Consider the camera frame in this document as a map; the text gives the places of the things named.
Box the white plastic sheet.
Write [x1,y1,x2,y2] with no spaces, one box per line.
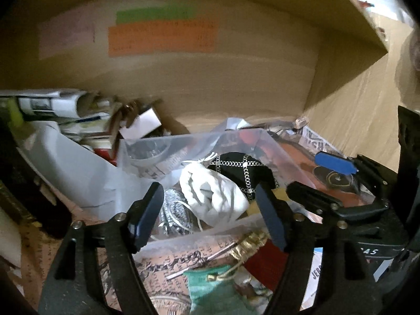
[18,121,155,209]

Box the green drawstring pouch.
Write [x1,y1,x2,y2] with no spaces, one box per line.
[183,264,264,315]

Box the white drawstring pouch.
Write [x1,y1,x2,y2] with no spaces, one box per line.
[179,153,250,228]

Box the pink paper note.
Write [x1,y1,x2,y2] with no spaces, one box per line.
[37,14,96,60]

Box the grey knitted cloth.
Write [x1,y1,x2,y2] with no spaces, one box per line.
[159,188,201,236]

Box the cardboard box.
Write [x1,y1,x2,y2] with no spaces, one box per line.
[0,0,391,55]

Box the silver metal pin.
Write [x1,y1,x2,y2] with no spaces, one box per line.
[165,245,237,281]

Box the stack of small boxes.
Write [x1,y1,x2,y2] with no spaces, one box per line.
[62,96,123,160]

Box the metal chain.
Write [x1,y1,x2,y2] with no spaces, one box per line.
[141,251,204,274]

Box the red cloth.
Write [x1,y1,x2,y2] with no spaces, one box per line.
[244,251,290,294]

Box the black chain-patterned pouch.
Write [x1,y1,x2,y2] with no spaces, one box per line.
[207,151,280,201]

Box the rolled newspaper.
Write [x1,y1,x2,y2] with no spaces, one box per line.
[0,87,101,119]

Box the clear plastic bag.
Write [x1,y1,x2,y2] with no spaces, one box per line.
[118,117,388,251]

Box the printed newspaper lining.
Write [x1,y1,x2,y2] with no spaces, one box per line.
[18,126,348,315]

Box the red item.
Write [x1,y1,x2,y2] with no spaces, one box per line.
[239,129,274,149]

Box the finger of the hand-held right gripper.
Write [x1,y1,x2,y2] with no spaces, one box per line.
[314,151,392,204]
[286,182,392,219]

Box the white small card box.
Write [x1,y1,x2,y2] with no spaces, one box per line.
[118,107,162,140]

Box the brown leather item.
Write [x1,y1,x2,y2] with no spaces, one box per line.
[277,139,376,206]

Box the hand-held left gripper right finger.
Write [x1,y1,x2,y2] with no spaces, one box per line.
[255,183,385,315]

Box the green paper note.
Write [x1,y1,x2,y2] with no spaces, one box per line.
[115,4,198,25]

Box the orange paper note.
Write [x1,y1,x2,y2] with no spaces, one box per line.
[107,20,219,57]

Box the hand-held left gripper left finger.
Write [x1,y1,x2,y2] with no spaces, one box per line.
[38,181,165,315]

